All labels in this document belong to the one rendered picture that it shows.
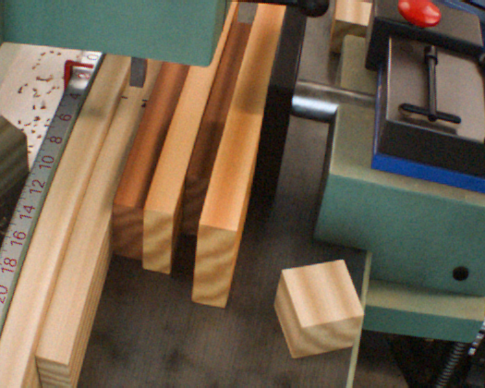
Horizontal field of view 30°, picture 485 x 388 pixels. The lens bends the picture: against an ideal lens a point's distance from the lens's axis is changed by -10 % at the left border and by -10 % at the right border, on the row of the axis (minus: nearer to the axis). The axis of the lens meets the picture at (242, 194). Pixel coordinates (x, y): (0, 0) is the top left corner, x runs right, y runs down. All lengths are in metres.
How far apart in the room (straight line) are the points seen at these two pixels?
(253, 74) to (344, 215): 0.10
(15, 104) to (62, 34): 0.28
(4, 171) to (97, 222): 0.20
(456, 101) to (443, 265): 0.11
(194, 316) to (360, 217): 0.12
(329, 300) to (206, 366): 0.08
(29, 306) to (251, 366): 0.14
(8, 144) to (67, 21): 0.20
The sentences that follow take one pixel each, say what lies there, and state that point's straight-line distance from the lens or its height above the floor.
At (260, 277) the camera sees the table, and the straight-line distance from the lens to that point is 0.59.
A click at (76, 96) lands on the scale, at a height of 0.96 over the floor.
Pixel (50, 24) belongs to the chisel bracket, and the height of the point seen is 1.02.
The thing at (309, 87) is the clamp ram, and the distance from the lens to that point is 0.61.
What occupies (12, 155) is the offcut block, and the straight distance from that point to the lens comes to 0.74.
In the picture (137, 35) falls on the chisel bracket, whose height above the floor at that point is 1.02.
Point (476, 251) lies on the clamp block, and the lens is 0.61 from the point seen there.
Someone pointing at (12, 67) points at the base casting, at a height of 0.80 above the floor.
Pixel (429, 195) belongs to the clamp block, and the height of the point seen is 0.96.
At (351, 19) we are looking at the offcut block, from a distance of 0.73.
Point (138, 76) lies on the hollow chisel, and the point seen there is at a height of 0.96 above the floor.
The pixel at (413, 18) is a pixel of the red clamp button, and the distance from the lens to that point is 0.60.
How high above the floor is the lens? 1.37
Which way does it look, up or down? 48 degrees down
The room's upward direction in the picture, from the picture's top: 8 degrees clockwise
